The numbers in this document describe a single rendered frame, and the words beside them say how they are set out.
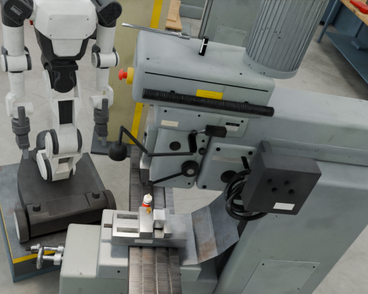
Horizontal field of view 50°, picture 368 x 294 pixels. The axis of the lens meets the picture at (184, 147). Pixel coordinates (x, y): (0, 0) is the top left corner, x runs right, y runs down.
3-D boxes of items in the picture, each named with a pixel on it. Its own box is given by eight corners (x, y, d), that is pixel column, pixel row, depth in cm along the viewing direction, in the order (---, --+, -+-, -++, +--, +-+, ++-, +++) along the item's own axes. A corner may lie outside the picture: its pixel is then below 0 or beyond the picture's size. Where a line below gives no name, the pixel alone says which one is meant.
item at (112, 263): (96, 279, 188) (97, 265, 180) (101, 221, 214) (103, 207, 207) (196, 283, 198) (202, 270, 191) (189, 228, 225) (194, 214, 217)
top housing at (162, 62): (130, 104, 130) (138, 60, 120) (131, 65, 150) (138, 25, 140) (262, 122, 140) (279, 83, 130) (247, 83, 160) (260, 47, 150)
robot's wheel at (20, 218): (14, 223, 240) (12, 202, 228) (22, 221, 242) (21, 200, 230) (20, 249, 228) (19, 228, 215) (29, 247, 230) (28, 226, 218)
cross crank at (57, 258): (29, 273, 199) (28, 259, 192) (34, 253, 208) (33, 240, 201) (61, 275, 203) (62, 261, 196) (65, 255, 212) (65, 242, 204)
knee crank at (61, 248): (24, 254, 217) (24, 248, 213) (27, 245, 221) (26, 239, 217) (65, 256, 221) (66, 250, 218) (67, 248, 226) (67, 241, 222)
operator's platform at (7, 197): (-5, 205, 295) (-9, 167, 270) (84, 187, 328) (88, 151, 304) (16, 296, 247) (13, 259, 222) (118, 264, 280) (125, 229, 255)
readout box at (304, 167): (244, 214, 133) (266, 170, 120) (239, 194, 140) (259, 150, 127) (298, 218, 138) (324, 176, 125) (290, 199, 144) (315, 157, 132)
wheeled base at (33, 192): (5, 168, 268) (2, 130, 248) (80, 157, 294) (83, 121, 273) (25, 242, 229) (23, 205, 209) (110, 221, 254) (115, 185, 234)
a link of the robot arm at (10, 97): (6, 114, 201) (4, 89, 194) (25, 111, 205) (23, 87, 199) (9, 119, 196) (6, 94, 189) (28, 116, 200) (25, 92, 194)
